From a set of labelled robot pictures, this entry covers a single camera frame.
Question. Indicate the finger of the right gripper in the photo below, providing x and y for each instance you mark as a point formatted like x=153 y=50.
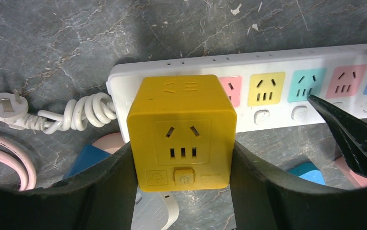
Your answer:
x=349 y=132

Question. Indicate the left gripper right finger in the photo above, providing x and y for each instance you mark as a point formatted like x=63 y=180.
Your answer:
x=266 y=197

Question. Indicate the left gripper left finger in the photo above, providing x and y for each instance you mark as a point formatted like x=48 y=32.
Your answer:
x=100 y=198

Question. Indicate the white plug adapter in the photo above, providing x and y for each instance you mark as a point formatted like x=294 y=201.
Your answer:
x=154 y=210

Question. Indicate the yellow cube socket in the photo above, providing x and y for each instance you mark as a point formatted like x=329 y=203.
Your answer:
x=182 y=133

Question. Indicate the pink cube socket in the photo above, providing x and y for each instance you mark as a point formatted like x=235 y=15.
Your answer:
x=358 y=181

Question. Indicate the dark blue cube socket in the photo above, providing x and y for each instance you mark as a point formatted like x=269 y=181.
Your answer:
x=88 y=157

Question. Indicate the light blue plug adapter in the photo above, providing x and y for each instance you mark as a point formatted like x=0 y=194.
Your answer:
x=308 y=171

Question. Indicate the pink round socket base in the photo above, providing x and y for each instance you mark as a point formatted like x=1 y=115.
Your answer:
x=110 y=143

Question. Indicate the long white power strip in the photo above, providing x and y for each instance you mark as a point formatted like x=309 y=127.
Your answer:
x=267 y=89

